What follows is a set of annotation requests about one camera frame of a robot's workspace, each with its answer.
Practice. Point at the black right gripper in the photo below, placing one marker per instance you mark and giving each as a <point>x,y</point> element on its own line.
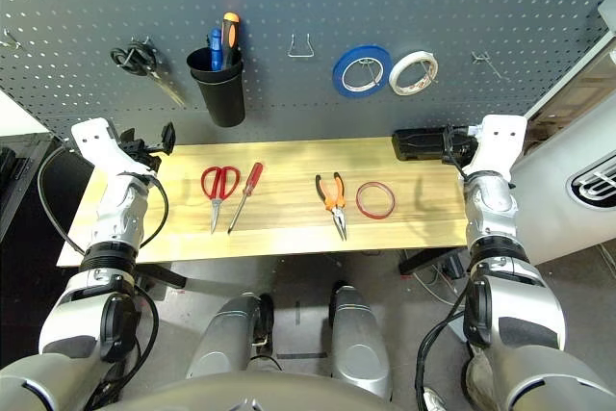
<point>462,148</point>

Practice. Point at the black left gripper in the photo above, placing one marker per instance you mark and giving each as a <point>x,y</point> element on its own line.
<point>144,153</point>

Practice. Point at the thin red tape roll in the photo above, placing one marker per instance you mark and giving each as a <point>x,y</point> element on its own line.
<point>358,200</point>

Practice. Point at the orange black needle-nose pliers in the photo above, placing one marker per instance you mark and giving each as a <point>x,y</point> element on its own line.
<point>338,213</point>

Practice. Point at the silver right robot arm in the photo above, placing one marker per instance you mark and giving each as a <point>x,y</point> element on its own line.
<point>495,218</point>

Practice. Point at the metal pegboard hook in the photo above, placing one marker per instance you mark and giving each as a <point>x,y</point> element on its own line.
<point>144,43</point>
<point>12,39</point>
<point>483,59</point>
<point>434,79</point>
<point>370,66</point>

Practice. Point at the black tool case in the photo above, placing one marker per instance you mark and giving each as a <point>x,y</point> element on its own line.
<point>414,144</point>

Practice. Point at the black plastic cup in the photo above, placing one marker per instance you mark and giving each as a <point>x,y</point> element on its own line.
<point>221,98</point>

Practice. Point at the white tape roll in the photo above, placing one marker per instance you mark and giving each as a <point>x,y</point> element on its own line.
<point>394,78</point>

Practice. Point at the white rounded machine housing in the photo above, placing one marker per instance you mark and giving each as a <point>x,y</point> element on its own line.
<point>553,218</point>

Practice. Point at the black table foot bar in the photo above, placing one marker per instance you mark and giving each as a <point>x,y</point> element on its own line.
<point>423,262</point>
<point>163,277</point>

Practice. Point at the brown wooden shelf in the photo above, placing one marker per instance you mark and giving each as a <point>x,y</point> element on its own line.
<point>577,93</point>

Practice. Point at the black hard case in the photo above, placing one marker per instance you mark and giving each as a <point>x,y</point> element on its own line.
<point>14,180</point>

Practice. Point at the blue tape roll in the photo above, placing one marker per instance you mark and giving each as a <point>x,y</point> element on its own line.
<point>337,76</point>

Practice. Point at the silver left robot leg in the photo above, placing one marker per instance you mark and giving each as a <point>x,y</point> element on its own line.
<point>221,334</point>

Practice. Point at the silver robot leg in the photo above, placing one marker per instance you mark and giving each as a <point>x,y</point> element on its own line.
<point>361,343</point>
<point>221,334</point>

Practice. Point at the silver right robot leg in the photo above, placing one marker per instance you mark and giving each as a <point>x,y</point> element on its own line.
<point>361,343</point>

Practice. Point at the white sneaker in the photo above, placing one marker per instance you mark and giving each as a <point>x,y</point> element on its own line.
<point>434,401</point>

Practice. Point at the long dark floor tape strip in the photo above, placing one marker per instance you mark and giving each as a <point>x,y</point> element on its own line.
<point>300,355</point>

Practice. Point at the grey robot torso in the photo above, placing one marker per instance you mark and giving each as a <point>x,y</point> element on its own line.
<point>240,396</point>

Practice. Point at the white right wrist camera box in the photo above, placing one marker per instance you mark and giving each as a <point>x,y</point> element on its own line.
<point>500,141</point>

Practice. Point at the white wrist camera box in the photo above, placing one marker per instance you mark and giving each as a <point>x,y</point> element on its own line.
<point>96,141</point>
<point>500,141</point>

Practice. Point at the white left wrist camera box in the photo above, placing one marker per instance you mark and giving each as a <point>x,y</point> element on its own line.
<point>96,141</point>

